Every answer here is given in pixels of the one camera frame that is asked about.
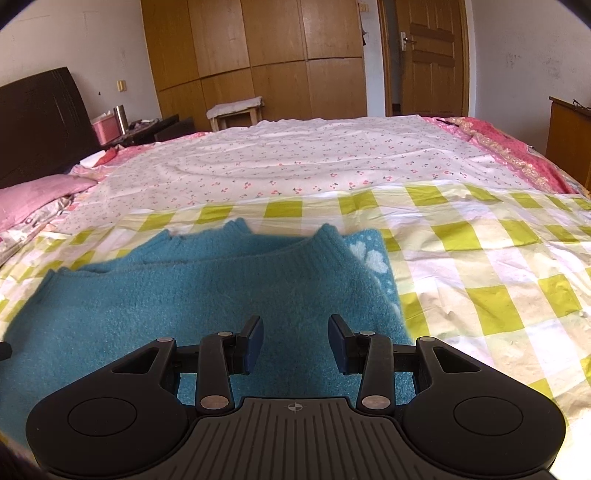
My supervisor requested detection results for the small wooden stool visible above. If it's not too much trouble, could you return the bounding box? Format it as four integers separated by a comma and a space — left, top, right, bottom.
206, 96, 265, 131

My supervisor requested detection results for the pink pillow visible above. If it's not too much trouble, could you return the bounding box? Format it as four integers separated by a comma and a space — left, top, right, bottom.
0, 174, 98, 232

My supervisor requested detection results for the pink patterned bedspread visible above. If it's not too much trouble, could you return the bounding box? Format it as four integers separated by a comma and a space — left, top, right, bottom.
422, 115, 591, 195

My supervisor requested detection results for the wooden wardrobe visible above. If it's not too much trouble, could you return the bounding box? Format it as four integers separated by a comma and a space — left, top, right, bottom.
141, 0, 368, 132

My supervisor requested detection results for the dark nightstand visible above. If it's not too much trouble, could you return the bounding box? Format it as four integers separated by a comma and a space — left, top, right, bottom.
104, 114, 195, 148

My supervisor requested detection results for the dark wooden headboard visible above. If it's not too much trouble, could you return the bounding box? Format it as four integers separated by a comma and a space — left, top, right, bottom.
0, 67, 102, 189

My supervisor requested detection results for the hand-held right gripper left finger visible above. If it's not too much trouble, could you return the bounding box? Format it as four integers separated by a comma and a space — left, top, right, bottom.
92, 315, 265, 415

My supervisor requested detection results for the teal flower-patterned sweater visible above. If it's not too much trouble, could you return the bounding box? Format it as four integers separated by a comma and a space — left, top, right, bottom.
0, 219, 414, 444

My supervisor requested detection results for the wooden door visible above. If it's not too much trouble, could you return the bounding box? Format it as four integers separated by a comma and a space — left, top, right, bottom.
379, 0, 471, 117

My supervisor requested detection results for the pink heart-print quilt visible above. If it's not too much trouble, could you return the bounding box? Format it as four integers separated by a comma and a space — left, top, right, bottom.
0, 191, 93, 266

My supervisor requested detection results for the pink box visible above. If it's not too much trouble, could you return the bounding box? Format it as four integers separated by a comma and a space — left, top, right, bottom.
91, 114, 123, 145

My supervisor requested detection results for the white cherry-print bed sheet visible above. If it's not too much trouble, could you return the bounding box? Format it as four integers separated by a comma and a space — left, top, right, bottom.
60, 115, 573, 227

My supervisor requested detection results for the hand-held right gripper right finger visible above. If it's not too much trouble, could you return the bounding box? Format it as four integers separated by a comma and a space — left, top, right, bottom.
327, 314, 499, 415

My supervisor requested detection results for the yellow checked bed sheet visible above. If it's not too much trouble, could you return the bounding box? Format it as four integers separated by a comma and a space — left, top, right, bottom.
0, 182, 591, 444

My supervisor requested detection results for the wooden cabinet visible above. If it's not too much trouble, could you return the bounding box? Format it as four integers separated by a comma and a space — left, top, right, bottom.
546, 96, 591, 188

